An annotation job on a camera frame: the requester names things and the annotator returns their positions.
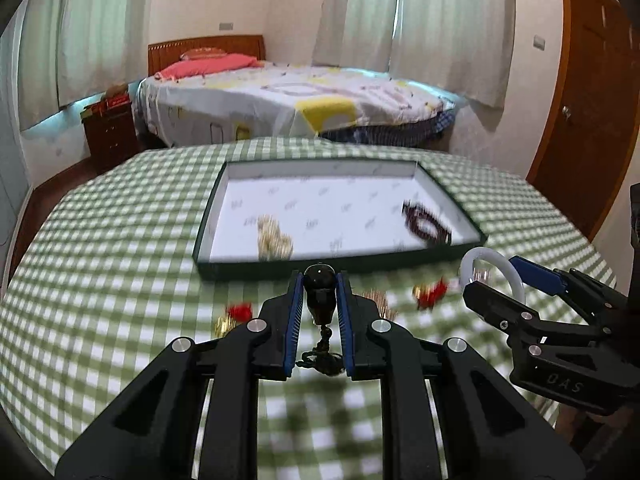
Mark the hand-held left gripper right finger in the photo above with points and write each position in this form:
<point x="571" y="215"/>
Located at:
<point x="344" y="325"/>

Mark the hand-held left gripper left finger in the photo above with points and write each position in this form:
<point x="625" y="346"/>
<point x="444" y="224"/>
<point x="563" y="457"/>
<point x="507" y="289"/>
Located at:
<point x="296" y="325"/>

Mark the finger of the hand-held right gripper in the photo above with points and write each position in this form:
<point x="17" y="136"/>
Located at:
<point x="492" y="300"/>
<point x="540" y="272"/>

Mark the gold spiked hair clip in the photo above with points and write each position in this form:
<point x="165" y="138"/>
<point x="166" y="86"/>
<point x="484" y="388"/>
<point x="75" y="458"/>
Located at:
<point x="377" y="302"/>

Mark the black gourd pendant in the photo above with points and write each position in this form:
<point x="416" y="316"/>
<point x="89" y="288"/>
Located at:
<point x="320" y="285"/>

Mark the white bangle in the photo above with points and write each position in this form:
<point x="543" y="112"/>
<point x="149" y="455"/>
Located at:
<point x="487" y="252"/>

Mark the red and gold ornament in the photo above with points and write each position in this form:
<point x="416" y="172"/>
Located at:
<point x="431" y="294"/>
<point x="237" y="312"/>

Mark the green jewelry box tray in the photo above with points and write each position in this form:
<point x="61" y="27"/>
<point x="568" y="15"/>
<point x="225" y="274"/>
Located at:
<point x="325" y="205"/>

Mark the wooden door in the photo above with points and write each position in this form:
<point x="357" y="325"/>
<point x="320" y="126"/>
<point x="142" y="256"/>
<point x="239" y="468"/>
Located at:
<point x="585" y="110"/>

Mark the green checkered tablecloth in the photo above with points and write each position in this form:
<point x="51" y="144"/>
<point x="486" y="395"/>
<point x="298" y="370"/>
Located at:
<point x="125" y="240"/>

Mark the bed with printed sheet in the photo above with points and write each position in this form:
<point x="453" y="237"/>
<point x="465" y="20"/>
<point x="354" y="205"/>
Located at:
<point x="260" y="95"/>

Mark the pale green curtain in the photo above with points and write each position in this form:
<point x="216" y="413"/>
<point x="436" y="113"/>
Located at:
<point x="85" y="30"/>
<point x="450" y="25"/>
<point x="355" y="10"/>

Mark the wooden nightstand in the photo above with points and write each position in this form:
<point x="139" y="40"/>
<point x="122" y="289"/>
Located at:
<point x="110" y="137"/>

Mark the pink pillow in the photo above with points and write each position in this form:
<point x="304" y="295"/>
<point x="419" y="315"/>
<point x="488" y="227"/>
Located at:
<point x="210" y="65"/>

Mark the red box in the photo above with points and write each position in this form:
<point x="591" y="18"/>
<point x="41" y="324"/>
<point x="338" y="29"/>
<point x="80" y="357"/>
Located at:
<point x="115" y="102"/>

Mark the red patterned pillow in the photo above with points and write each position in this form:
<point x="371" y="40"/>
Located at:
<point x="202" y="52"/>

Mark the wooden headboard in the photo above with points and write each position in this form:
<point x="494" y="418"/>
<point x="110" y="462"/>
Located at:
<point x="170" y="47"/>

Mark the white wardrobe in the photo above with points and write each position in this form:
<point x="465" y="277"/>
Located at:
<point x="12" y="150"/>

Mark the wall switch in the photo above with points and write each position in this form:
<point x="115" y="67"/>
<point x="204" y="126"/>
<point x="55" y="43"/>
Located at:
<point x="539" y="42"/>

